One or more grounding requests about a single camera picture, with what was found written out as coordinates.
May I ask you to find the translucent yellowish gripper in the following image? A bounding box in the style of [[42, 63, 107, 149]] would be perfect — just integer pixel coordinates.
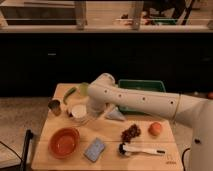
[[73, 107, 97, 124]]

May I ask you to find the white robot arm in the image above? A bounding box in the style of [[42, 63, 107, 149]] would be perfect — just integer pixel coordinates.
[[86, 73, 213, 171]]

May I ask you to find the orange red bowl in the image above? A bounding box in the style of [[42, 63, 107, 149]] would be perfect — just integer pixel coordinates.
[[48, 127, 80, 159]]

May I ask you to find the grey blue folded cloth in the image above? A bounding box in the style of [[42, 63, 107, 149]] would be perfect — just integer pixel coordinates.
[[105, 107, 126, 121]]

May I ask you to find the light green cup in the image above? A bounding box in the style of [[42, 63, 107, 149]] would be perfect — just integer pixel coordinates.
[[79, 82, 89, 97]]

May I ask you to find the blue sponge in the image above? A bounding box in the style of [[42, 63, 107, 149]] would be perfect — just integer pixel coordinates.
[[84, 138, 105, 162]]

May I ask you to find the metal cup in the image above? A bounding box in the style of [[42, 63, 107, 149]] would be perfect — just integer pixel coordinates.
[[48, 100, 62, 116]]

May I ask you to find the bunch of dark grapes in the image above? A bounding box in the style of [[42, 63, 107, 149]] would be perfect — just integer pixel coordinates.
[[121, 124, 141, 143]]

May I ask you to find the white black dish brush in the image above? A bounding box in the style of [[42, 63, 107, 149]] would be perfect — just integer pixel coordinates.
[[119, 143, 166, 156]]

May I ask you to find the green plastic tray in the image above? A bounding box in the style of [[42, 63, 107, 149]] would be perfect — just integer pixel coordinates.
[[118, 79, 166, 115]]

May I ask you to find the orange peach fruit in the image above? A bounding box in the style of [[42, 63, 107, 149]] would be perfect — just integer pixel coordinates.
[[148, 122, 162, 136]]

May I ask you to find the black chair frame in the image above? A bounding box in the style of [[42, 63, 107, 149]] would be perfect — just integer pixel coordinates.
[[20, 129, 34, 171]]

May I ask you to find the black cable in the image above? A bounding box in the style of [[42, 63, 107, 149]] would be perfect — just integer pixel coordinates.
[[181, 147, 191, 171]]

